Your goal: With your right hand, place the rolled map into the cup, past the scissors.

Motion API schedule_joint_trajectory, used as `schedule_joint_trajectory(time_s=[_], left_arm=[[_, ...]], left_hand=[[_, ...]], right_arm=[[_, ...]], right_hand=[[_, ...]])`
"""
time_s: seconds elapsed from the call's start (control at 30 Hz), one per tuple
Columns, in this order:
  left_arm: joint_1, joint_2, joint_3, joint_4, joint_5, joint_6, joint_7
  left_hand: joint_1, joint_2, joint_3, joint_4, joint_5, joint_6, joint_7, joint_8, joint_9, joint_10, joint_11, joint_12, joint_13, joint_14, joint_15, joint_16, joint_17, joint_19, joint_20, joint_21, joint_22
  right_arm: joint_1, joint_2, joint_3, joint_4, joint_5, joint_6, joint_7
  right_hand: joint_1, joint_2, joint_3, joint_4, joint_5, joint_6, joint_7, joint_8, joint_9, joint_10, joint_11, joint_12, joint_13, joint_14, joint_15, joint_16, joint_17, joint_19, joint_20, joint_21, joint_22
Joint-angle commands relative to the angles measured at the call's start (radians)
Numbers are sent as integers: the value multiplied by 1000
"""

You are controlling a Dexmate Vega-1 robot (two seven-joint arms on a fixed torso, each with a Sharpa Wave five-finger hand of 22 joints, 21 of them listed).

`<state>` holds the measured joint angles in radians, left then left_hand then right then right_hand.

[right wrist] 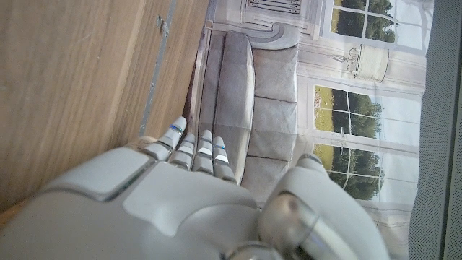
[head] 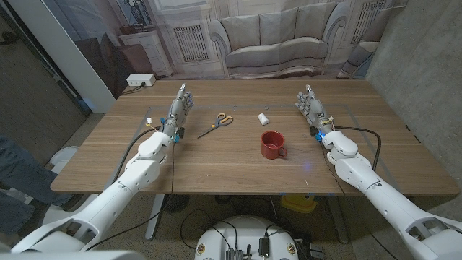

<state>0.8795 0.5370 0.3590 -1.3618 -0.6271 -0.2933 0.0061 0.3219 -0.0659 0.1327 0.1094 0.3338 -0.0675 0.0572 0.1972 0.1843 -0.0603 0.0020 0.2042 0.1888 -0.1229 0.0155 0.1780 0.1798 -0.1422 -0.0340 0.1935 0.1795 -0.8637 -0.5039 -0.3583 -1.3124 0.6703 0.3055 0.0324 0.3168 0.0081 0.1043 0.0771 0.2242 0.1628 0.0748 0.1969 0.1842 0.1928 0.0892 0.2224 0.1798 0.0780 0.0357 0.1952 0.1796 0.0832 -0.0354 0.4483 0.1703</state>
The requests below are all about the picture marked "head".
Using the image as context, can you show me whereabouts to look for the white power strip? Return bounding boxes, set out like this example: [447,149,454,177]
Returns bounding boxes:
[126,73,157,87]

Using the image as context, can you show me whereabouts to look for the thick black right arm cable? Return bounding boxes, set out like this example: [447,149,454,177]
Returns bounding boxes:
[334,125,383,173]

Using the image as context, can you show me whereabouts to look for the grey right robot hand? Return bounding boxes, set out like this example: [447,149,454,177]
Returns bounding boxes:
[294,84,336,137]

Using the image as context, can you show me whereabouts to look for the person in blue jeans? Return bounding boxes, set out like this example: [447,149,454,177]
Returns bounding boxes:
[0,135,75,235]

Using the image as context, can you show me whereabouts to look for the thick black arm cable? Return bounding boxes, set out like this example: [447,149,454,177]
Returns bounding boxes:
[334,125,383,173]
[108,126,162,185]

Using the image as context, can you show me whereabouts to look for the printed living room backdrop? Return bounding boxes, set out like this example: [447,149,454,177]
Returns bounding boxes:
[41,0,409,100]

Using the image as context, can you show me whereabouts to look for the black round floor object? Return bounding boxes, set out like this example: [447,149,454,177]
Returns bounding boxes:
[162,194,191,215]

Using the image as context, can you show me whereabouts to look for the yellow object under table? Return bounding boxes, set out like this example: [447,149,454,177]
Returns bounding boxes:
[280,194,318,214]

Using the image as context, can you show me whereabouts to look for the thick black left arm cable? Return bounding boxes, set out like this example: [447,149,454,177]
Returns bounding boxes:
[108,126,162,185]

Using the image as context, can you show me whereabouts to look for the black power strip cord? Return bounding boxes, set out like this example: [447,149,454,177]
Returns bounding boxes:
[121,82,147,96]

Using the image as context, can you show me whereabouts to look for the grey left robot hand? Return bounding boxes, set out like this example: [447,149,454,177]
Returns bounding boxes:
[162,83,195,137]

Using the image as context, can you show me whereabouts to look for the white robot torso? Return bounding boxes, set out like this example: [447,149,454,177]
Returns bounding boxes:
[193,215,300,260]

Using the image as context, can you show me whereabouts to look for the red enamel mug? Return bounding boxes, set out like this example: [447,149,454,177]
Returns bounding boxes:
[260,130,289,160]

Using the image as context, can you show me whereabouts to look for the grey table leg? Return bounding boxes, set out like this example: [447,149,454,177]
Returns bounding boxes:
[144,194,165,241]
[326,194,350,245]

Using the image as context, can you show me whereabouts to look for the grey yellow-handled scissors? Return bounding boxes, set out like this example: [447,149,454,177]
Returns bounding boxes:
[196,112,234,139]

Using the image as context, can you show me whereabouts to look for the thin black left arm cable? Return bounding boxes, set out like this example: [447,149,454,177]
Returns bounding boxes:
[84,141,177,252]

